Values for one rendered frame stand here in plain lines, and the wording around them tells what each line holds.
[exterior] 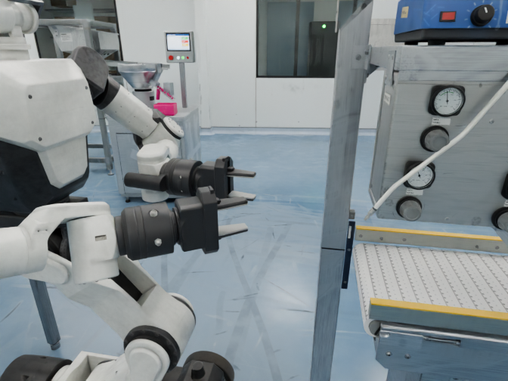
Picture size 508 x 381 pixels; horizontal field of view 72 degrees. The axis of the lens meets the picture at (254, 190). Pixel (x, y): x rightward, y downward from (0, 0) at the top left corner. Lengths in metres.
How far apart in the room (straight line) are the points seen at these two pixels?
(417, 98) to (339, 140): 0.35
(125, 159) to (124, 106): 2.02
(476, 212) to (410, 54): 0.23
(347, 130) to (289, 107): 4.78
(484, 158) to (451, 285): 0.36
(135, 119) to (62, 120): 0.29
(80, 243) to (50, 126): 0.29
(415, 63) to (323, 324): 0.77
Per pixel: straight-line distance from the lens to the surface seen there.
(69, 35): 4.00
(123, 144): 3.03
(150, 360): 0.93
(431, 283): 0.80
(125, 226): 0.57
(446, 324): 0.69
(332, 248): 0.92
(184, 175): 0.79
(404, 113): 0.49
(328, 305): 1.02
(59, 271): 0.90
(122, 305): 0.92
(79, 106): 0.87
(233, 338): 1.75
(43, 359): 1.36
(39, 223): 0.55
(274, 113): 5.58
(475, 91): 0.51
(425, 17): 0.53
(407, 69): 0.48
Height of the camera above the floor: 1.24
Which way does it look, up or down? 22 degrees down
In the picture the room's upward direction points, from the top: straight up
